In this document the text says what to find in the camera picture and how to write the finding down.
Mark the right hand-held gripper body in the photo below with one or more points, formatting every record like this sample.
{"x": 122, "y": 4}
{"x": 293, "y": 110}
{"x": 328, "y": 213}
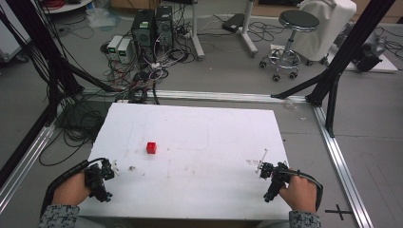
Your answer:
{"x": 275, "y": 185}

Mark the flat black box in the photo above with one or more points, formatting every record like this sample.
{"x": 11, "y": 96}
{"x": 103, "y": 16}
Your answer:
{"x": 233, "y": 22}

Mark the black round stool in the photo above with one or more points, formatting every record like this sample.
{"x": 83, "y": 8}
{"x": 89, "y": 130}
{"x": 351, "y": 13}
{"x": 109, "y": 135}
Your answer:
{"x": 293, "y": 38}

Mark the white desk leg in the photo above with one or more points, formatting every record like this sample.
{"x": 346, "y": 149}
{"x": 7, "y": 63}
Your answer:
{"x": 196, "y": 31}
{"x": 248, "y": 30}

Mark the red cube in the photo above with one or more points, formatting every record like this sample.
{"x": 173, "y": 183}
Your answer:
{"x": 151, "y": 148}

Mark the white cloth cover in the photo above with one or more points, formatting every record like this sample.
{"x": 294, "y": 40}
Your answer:
{"x": 331, "y": 28}

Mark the round white table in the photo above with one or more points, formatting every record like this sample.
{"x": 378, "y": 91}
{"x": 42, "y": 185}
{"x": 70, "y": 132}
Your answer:
{"x": 66, "y": 5}

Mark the person's left hand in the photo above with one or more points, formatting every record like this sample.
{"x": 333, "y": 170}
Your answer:
{"x": 71, "y": 191}

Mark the white power supply unit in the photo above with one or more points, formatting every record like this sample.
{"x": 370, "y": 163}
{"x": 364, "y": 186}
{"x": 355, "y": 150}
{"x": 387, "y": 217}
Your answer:
{"x": 114, "y": 47}
{"x": 124, "y": 50}

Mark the black frame post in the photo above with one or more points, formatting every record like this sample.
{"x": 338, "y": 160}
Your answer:
{"x": 41, "y": 47}
{"x": 345, "y": 53}

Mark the clear plastic bag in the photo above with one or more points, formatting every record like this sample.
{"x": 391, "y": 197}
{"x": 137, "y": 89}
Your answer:
{"x": 102, "y": 17}

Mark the person's right hand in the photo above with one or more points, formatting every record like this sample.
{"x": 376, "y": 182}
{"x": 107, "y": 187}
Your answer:
{"x": 299, "y": 192}

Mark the aluminium rail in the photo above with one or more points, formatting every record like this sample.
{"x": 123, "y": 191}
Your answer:
{"x": 221, "y": 95}
{"x": 23, "y": 167}
{"x": 343, "y": 164}

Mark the black device on board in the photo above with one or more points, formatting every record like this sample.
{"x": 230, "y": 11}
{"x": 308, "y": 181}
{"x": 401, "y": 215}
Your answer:
{"x": 369, "y": 57}

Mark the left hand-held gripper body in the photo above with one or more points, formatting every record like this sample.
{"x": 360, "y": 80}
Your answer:
{"x": 96, "y": 185}

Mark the black computer tower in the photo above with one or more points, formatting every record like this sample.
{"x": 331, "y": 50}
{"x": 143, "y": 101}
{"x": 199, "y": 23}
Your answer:
{"x": 164, "y": 27}
{"x": 144, "y": 30}

